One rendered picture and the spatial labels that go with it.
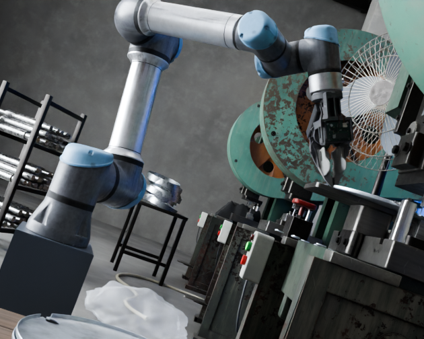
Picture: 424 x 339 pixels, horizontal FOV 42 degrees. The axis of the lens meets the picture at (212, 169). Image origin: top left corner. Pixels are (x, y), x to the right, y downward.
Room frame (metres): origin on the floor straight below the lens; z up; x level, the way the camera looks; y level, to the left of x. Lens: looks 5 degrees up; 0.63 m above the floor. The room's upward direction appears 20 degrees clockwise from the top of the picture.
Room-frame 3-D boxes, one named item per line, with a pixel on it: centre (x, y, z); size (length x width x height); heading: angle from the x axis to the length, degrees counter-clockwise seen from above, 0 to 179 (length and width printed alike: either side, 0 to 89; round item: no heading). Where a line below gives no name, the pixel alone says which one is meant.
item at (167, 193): (4.32, 0.28, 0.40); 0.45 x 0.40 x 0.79; 13
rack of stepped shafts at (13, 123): (3.38, 1.12, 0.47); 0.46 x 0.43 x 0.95; 71
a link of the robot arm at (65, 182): (1.33, 0.29, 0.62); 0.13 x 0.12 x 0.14; 150
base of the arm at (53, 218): (1.32, 0.29, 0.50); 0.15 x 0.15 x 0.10
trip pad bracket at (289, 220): (1.61, -0.30, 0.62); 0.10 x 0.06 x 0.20; 1
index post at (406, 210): (1.13, -0.41, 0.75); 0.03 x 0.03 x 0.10; 1
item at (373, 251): (1.31, -0.53, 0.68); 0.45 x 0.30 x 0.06; 1
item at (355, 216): (1.30, -0.36, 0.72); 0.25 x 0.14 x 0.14; 91
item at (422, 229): (1.31, -0.53, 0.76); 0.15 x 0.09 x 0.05; 1
